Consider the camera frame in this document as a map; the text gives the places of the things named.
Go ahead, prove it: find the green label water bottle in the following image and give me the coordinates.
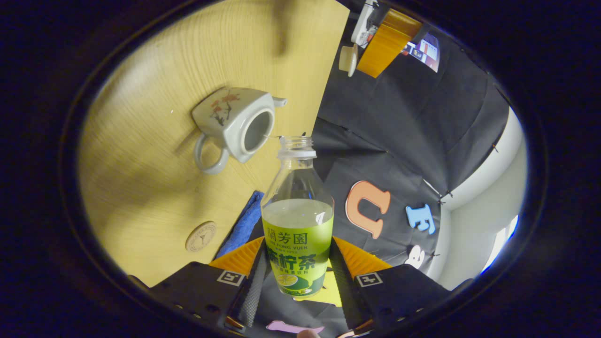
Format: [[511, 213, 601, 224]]
[[261, 136, 335, 299]]

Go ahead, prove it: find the blue towel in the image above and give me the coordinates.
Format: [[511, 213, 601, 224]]
[[215, 190, 265, 260]]

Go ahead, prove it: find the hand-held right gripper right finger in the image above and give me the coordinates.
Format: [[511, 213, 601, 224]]
[[329, 237, 451, 335]]

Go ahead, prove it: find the white teacup lid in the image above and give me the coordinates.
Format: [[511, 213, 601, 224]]
[[339, 44, 359, 77]]

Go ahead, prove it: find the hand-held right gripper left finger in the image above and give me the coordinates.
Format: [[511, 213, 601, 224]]
[[150, 236, 268, 335]]

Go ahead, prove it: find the round wooden coaster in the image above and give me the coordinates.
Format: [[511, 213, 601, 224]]
[[185, 221, 217, 253]]

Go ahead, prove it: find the black backdrop cloth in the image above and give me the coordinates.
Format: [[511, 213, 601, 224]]
[[256, 0, 510, 338]]

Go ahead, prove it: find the computer monitor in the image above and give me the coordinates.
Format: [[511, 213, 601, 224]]
[[401, 33, 440, 73]]

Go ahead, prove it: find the white teacup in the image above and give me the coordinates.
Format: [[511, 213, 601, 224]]
[[192, 87, 288, 175]]

